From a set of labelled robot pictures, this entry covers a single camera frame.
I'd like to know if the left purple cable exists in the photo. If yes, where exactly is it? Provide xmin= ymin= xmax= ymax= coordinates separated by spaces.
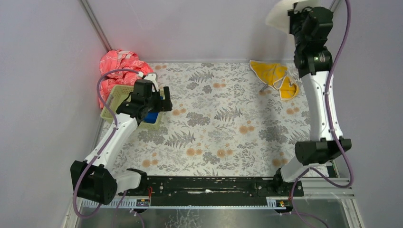
xmin=72 ymin=69 xmax=145 ymax=228

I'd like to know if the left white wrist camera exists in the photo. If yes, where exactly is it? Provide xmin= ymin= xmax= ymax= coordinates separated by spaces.
xmin=143 ymin=73 xmax=159 ymax=92

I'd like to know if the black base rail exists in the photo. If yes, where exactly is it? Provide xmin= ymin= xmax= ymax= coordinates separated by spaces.
xmin=127 ymin=176 xmax=304 ymax=207

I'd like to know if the green plastic basket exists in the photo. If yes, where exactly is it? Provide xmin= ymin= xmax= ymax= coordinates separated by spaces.
xmin=100 ymin=85 xmax=163 ymax=130

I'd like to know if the yellow towel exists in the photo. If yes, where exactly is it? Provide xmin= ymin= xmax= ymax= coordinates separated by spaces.
xmin=249 ymin=60 xmax=300 ymax=101

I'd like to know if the floral table mat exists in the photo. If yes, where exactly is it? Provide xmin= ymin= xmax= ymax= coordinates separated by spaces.
xmin=111 ymin=63 xmax=310 ymax=176

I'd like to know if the pink patterned cloth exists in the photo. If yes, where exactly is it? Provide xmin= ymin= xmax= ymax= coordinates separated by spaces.
xmin=97 ymin=49 xmax=153 ymax=109

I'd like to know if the cream towel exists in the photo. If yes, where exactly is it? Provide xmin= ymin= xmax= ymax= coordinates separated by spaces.
xmin=265 ymin=0 xmax=320 ymax=34

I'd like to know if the blue towel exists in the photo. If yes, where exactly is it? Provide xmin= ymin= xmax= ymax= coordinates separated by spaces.
xmin=143 ymin=96 xmax=163 ymax=124

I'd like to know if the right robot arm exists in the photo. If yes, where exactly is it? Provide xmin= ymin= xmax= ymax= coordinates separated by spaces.
xmin=274 ymin=1 xmax=354 ymax=187

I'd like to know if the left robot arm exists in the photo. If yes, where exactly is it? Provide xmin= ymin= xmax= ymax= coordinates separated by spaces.
xmin=70 ymin=79 xmax=173 ymax=205

